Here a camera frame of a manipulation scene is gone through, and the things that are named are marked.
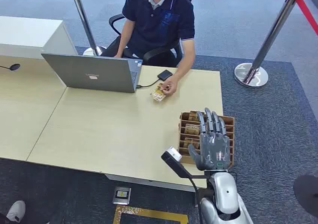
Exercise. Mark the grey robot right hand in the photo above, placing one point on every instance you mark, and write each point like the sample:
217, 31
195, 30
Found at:
214, 150

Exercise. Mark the person's left hand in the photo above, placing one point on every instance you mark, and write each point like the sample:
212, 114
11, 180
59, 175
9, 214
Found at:
171, 85

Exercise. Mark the stack of patterned cards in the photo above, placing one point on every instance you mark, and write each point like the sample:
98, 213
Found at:
157, 94

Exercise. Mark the person's right forearm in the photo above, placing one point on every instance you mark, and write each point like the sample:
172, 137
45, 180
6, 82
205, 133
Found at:
122, 41

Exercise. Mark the person's left forearm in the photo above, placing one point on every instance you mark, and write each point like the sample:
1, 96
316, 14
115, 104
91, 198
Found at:
186, 63

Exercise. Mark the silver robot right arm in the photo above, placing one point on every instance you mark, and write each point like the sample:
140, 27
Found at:
223, 189

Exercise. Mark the wooden slotted card organizer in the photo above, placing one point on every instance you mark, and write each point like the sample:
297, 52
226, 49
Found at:
230, 121

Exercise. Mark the person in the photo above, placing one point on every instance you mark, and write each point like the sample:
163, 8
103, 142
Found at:
159, 25

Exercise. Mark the black office chair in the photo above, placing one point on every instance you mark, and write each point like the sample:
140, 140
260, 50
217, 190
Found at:
159, 50

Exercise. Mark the grey laptop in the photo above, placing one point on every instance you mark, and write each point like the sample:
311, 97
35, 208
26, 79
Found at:
94, 74

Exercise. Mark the metal floor socket box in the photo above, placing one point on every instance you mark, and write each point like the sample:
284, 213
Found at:
121, 195

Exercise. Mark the black round base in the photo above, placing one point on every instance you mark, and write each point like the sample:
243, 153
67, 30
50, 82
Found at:
307, 194

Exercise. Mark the white cabinet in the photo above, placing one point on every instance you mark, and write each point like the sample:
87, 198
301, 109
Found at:
25, 31

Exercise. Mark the black desk microphone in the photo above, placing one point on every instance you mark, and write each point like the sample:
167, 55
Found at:
14, 67

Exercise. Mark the white shoe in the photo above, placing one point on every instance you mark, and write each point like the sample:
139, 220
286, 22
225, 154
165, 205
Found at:
16, 211

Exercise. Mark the white desk frame beam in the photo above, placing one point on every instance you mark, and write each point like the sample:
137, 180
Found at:
149, 182

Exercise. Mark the chrome stanchion post with base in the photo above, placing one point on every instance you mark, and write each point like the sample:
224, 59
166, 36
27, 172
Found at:
83, 18
270, 35

